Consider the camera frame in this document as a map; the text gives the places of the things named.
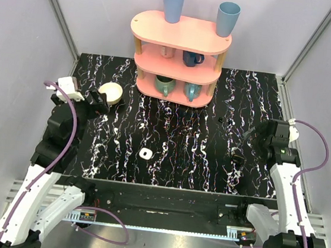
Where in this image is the aluminium rail frame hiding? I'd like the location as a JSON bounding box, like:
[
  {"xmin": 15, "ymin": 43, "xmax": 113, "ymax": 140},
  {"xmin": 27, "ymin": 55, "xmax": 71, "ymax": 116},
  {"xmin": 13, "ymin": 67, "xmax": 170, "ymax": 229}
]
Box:
[{"xmin": 2, "ymin": 181, "xmax": 327, "ymax": 244}]

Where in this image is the pink mug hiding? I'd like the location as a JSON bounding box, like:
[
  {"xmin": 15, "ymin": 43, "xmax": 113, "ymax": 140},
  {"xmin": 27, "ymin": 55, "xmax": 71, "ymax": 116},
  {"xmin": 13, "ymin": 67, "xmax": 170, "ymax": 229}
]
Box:
[{"xmin": 160, "ymin": 46, "xmax": 176, "ymax": 59}]

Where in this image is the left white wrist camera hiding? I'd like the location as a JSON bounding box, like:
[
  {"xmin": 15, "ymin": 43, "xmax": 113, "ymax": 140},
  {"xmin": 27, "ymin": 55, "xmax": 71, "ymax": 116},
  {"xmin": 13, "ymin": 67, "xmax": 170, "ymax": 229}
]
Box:
[{"xmin": 56, "ymin": 76, "xmax": 85, "ymax": 102}]

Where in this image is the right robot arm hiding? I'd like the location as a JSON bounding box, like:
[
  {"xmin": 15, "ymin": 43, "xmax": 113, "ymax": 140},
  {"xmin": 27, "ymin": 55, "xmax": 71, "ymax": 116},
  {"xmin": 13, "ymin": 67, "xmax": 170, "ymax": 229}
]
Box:
[{"xmin": 235, "ymin": 119, "xmax": 326, "ymax": 248}]

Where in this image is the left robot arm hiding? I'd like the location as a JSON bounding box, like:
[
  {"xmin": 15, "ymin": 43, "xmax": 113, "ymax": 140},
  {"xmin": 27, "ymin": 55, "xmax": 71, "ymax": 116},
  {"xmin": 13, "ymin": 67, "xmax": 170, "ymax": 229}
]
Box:
[{"xmin": 0, "ymin": 90, "xmax": 109, "ymax": 248}]

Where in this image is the pink three-tier wooden shelf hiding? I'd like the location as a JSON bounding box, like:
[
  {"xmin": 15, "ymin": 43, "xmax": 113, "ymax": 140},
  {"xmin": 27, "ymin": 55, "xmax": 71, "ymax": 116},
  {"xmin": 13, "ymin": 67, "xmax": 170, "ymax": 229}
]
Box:
[{"xmin": 131, "ymin": 10, "xmax": 232, "ymax": 108}]

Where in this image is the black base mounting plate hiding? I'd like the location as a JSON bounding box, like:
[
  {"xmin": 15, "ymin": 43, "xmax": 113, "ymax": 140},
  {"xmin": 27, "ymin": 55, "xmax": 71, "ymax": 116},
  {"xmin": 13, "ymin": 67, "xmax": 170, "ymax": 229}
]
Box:
[{"xmin": 90, "ymin": 179, "xmax": 278, "ymax": 225}]

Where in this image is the cream ceramic bowl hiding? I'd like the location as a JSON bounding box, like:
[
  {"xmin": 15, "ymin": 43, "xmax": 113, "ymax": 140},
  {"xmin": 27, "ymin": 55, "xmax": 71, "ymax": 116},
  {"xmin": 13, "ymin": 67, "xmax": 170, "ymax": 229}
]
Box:
[{"xmin": 98, "ymin": 82, "xmax": 123, "ymax": 105}]

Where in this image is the white earbud case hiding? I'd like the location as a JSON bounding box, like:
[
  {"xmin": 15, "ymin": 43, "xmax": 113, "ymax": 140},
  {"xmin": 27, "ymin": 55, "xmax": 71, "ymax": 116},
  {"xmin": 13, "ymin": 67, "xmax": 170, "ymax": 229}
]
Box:
[{"xmin": 138, "ymin": 148, "xmax": 153, "ymax": 160}]

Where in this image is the green glazed mug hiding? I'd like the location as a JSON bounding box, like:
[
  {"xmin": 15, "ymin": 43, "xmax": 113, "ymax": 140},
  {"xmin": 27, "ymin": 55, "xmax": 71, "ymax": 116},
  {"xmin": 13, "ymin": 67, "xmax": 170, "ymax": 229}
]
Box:
[{"xmin": 155, "ymin": 75, "xmax": 176, "ymax": 97}]

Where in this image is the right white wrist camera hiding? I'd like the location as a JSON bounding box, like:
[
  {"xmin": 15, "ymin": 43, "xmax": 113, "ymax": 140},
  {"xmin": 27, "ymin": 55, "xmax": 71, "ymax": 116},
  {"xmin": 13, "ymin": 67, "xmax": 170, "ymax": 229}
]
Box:
[{"xmin": 287, "ymin": 118, "xmax": 300, "ymax": 143}]

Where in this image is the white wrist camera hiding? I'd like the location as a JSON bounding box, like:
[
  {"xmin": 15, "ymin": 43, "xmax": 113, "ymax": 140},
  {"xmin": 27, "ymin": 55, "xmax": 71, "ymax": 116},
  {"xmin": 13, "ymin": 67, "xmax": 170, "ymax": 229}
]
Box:
[
  {"xmin": 287, "ymin": 118, "xmax": 300, "ymax": 143},
  {"xmin": 56, "ymin": 76, "xmax": 85, "ymax": 102}
]

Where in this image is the dark blue mug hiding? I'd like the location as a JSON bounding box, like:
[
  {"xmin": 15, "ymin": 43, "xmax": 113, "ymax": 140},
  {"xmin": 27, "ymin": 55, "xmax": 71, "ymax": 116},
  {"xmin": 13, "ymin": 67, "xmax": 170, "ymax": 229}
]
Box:
[{"xmin": 182, "ymin": 51, "xmax": 205, "ymax": 67}]

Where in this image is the right blue plastic tumbler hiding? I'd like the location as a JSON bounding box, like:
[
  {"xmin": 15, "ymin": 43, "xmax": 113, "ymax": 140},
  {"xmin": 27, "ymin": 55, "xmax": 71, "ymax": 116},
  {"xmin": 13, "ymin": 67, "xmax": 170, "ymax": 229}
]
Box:
[{"xmin": 216, "ymin": 2, "xmax": 241, "ymax": 37}]

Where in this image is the light blue butterfly mug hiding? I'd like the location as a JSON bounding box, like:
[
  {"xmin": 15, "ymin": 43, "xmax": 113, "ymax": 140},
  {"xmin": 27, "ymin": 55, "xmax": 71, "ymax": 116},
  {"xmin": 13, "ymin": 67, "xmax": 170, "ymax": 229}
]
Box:
[{"xmin": 184, "ymin": 83, "xmax": 203, "ymax": 102}]

